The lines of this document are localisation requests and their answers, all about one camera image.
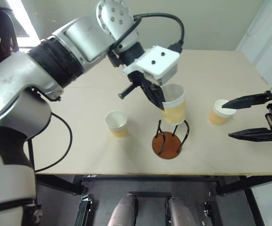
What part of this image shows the yellow white paper cup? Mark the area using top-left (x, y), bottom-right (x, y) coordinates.
top-left (161, 83), bottom-right (187, 126)
top-left (104, 110), bottom-right (129, 139)
top-left (208, 99), bottom-right (237, 127)

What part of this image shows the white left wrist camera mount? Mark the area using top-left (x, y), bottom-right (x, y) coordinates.
top-left (121, 45), bottom-right (181, 86)

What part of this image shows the black metal table frame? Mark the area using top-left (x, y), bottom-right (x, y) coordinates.
top-left (35, 173), bottom-right (272, 226)

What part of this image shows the black metal bracket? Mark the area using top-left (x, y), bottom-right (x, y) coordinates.
top-left (203, 201), bottom-right (216, 226)
top-left (74, 194), bottom-right (92, 226)

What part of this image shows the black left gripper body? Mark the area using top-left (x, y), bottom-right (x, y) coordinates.
top-left (127, 70), bottom-right (152, 91)

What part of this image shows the wire cup holder brown base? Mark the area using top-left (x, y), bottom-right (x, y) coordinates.
top-left (152, 119), bottom-right (190, 160)

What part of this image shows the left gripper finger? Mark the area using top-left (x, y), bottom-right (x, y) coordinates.
top-left (140, 79), bottom-right (167, 112)
top-left (118, 83), bottom-right (137, 100)

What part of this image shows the dark rounded robot leg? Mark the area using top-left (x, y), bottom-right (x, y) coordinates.
top-left (167, 197), bottom-right (196, 226)
top-left (107, 193), bottom-right (138, 226)

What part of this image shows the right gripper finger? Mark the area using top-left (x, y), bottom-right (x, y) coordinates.
top-left (221, 92), bottom-right (272, 110)
top-left (228, 127), bottom-right (272, 144)

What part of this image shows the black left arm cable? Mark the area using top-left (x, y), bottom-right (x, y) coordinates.
top-left (24, 111), bottom-right (73, 174)

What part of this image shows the white door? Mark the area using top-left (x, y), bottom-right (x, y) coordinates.
top-left (235, 0), bottom-right (272, 85)

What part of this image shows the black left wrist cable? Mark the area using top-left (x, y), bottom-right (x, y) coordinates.
top-left (113, 12), bottom-right (185, 54)

